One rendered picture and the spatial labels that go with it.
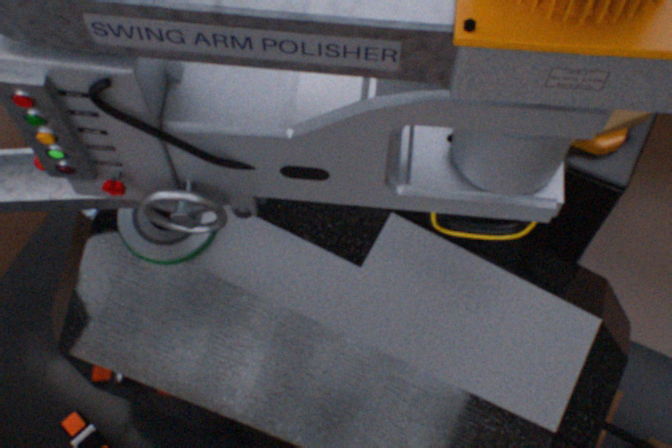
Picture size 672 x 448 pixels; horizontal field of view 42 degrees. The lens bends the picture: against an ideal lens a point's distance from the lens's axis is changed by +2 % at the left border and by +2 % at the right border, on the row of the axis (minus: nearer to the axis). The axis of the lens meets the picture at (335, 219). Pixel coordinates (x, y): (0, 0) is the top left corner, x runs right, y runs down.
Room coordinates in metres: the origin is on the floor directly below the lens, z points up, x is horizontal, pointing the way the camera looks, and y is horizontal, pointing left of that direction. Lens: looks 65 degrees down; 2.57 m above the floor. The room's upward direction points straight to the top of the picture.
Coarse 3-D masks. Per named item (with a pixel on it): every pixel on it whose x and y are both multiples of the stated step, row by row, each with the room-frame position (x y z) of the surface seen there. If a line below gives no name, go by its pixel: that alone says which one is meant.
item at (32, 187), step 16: (0, 160) 0.90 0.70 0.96; (16, 160) 0.90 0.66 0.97; (32, 160) 0.90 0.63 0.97; (0, 176) 0.88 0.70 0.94; (16, 176) 0.87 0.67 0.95; (32, 176) 0.87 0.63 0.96; (48, 176) 0.86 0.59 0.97; (0, 192) 0.84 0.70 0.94; (16, 192) 0.83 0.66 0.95; (32, 192) 0.83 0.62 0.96; (48, 192) 0.82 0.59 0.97; (64, 192) 0.82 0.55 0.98; (208, 192) 0.75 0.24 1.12; (0, 208) 0.79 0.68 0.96; (16, 208) 0.79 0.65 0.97; (32, 208) 0.78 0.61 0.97; (48, 208) 0.78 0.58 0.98; (64, 208) 0.78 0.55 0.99; (80, 208) 0.77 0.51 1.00; (96, 208) 0.77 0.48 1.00; (112, 208) 0.77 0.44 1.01; (240, 208) 0.71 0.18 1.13
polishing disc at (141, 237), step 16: (128, 208) 0.83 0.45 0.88; (128, 224) 0.79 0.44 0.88; (144, 224) 0.79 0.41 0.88; (128, 240) 0.76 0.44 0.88; (144, 240) 0.76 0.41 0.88; (160, 240) 0.76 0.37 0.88; (176, 240) 0.76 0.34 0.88; (192, 240) 0.76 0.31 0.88; (144, 256) 0.72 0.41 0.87; (160, 256) 0.72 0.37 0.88; (176, 256) 0.72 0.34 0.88
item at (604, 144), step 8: (600, 136) 1.07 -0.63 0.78; (608, 136) 1.07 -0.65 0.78; (616, 136) 1.07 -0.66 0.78; (624, 136) 1.07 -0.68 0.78; (576, 144) 1.06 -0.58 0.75; (584, 144) 1.05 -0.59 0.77; (592, 144) 1.05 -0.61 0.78; (600, 144) 1.05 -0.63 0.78; (608, 144) 1.05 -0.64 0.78; (616, 144) 1.05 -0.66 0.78; (592, 152) 1.04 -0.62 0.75; (600, 152) 1.04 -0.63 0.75; (608, 152) 1.04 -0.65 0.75
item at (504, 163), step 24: (456, 144) 0.73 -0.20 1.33; (480, 144) 0.68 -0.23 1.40; (504, 144) 0.66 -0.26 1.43; (528, 144) 0.66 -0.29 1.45; (552, 144) 0.66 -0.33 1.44; (480, 168) 0.68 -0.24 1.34; (504, 168) 0.66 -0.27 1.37; (528, 168) 0.66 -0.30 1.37; (552, 168) 0.68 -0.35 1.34; (504, 192) 0.66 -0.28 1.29; (528, 192) 0.66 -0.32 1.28
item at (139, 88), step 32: (0, 64) 0.72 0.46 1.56; (32, 64) 0.72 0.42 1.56; (64, 64) 0.71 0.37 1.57; (96, 64) 0.71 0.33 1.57; (128, 64) 0.71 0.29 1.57; (160, 64) 0.79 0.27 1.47; (64, 96) 0.71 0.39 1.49; (128, 96) 0.70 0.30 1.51; (160, 96) 0.75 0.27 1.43; (96, 128) 0.71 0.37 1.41; (128, 128) 0.70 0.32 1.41; (160, 128) 0.71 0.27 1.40; (128, 160) 0.71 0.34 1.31; (160, 160) 0.70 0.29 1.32; (96, 192) 0.72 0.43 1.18; (128, 192) 0.71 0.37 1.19
